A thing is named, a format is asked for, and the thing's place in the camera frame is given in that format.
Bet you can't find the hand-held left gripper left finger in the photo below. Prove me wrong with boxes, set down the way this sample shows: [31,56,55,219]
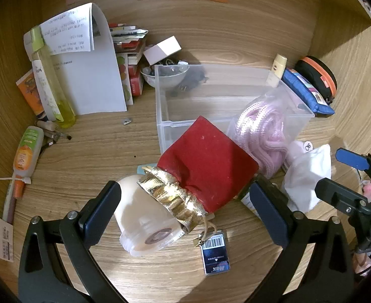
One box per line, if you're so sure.
[18,180,129,303]

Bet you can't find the curled white paper sheet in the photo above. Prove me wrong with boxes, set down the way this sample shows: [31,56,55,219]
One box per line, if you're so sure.
[40,3,127,116]

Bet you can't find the cream lip balm stick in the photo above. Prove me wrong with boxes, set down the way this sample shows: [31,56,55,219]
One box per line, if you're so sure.
[36,120,58,131]

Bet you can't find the red velvet pouch gold trim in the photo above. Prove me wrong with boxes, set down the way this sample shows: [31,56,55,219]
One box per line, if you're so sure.
[137,116,259,232]

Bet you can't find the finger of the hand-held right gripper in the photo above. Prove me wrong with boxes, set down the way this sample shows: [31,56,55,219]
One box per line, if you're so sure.
[335,148,371,196]
[315,178,371,228]

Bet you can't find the pink rope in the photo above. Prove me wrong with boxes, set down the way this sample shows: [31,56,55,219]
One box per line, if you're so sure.
[228,87,304,179]

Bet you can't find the stack of books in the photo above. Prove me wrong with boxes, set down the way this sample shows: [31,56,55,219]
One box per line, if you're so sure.
[108,23,149,105]

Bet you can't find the white bowl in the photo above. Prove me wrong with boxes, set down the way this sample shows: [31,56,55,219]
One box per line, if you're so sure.
[140,64,190,89]

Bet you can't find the blue zip pouch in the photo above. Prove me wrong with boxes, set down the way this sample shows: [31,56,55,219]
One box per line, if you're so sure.
[281,67,335,116]

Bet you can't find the pale pink soft pouch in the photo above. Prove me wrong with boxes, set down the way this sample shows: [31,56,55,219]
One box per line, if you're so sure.
[286,140,314,165]

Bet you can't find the orange tube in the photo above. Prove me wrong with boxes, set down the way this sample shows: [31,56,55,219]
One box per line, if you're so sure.
[16,68,47,116]

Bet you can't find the orange green squeeze bottle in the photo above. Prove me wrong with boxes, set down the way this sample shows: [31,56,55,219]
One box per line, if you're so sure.
[13,125,45,179]

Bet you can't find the black power adapter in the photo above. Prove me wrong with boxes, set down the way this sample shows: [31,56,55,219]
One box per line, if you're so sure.
[173,69,209,97]

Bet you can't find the wooden desktop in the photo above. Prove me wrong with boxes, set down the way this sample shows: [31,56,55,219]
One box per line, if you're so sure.
[0,50,367,303]

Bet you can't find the yellow-green clear bottle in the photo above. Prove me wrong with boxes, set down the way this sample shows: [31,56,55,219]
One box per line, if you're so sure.
[23,25,76,129]

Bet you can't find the clear plastic storage box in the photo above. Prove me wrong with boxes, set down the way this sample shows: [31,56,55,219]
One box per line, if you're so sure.
[155,64,315,156]

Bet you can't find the small dark blue box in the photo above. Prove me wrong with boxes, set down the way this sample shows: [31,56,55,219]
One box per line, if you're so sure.
[201,233,231,275]

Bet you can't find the small metal tool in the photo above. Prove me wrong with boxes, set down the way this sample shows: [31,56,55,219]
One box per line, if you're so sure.
[42,129,72,147]

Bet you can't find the small white box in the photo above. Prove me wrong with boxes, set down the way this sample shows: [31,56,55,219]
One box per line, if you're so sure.
[143,36,182,65]

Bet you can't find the black case orange zip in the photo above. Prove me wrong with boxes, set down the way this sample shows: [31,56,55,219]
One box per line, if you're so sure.
[295,56,338,105]

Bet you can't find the white cloth pouch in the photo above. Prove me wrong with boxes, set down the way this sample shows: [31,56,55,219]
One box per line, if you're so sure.
[281,144,332,212]

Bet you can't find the cream tube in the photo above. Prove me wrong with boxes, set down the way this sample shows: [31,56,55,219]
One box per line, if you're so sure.
[270,54,287,87]

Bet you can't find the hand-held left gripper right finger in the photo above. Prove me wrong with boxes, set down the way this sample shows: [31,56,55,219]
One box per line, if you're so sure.
[249,174,354,303]

